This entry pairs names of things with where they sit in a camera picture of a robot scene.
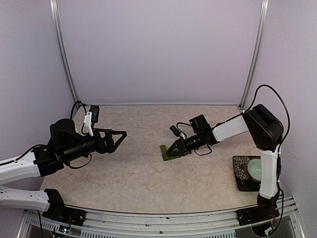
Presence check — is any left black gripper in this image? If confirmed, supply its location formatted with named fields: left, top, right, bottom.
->
left=62, top=128, right=126, bottom=163

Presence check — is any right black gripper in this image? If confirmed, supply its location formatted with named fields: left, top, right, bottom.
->
left=167, top=133, right=204, bottom=156

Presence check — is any green weekly pill organizer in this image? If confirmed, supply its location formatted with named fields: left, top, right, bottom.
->
left=159, top=144, right=181, bottom=161

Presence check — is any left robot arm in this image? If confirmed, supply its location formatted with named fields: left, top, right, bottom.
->
left=0, top=119, right=127, bottom=221

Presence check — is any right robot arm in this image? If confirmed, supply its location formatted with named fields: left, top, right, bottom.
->
left=166, top=104, right=284, bottom=220

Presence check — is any black floral square plate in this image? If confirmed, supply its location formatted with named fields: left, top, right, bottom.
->
left=232, top=156, right=261, bottom=192

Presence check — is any pale green bowl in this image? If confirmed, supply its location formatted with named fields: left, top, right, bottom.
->
left=247, top=159, right=262, bottom=182

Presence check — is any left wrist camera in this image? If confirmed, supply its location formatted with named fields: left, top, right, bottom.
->
left=81, top=105, right=100, bottom=136

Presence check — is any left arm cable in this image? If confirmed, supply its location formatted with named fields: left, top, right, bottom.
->
left=0, top=100, right=87, bottom=169

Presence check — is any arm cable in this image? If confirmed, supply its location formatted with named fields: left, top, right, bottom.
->
left=176, top=84, right=291, bottom=159
left=0, top=100, right=87, bottom=169

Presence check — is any front aluminium rail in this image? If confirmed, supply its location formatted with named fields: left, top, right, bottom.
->
left=18, top=198, right=305, bottom=238

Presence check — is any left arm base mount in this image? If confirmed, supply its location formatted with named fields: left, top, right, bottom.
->
left=43, top=205, right=86, bottom=227

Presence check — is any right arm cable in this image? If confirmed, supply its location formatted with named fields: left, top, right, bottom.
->
left=176, top=84, right=291, bottom=159

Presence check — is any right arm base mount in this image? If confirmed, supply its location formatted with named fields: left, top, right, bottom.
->
left=236, top=204, right=280, bottom=226

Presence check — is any left aluminium frame post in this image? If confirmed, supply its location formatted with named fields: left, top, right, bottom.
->
left=49, top=0, right=79, bottom=103

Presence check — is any aluminium frame post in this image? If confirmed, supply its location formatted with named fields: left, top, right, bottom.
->
left=49, top=0, right=79, bottom=103
left=239, top=0, right=269, bottom=110

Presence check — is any right aluminium frame post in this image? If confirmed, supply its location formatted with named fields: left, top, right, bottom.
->
left=239, top=0, right=269, bottom=110

